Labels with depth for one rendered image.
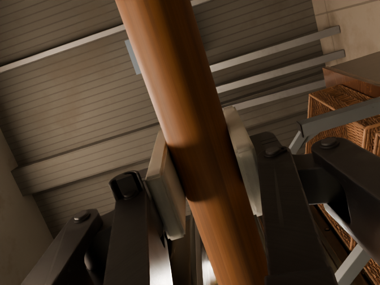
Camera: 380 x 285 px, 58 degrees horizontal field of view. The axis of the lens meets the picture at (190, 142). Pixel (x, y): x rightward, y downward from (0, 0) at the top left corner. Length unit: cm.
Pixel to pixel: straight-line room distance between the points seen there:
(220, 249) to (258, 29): 342
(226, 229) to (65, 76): 361
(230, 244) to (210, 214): 2
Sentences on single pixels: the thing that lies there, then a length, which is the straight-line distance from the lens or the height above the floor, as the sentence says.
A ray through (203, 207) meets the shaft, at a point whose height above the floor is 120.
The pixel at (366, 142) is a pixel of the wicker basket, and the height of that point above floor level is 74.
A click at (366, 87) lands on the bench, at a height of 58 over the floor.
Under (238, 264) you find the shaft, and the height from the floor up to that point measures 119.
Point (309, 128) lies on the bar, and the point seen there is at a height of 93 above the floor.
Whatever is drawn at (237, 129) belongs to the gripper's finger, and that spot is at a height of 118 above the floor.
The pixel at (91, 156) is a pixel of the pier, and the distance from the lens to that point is 367.
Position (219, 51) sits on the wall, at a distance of 351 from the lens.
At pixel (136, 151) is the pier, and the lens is 354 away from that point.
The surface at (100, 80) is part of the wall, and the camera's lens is 365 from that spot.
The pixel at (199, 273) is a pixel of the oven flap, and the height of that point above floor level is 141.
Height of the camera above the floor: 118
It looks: 5 degrees up
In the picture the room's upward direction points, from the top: 107 degrees counter-clockwise
